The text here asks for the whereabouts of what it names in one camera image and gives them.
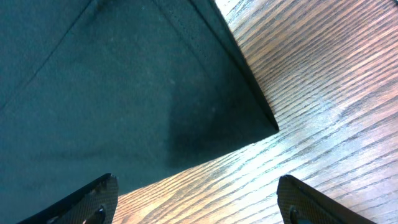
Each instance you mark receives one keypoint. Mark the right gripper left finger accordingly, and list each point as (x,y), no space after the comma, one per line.
(96,202)

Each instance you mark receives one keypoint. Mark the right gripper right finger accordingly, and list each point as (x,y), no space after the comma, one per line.
(299,203)

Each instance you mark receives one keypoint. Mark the black t-shirt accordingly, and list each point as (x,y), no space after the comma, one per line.
(142,89)

